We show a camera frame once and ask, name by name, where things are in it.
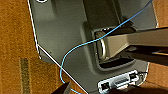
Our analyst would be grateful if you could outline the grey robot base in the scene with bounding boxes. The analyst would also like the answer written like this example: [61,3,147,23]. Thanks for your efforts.
[27,0,159,94]

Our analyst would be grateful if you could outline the small white cable box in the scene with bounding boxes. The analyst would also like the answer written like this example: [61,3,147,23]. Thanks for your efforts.
[97,70,139,92]

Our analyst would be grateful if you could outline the thin blue cable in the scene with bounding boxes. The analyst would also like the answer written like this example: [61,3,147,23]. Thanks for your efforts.
[59,0,155,88]

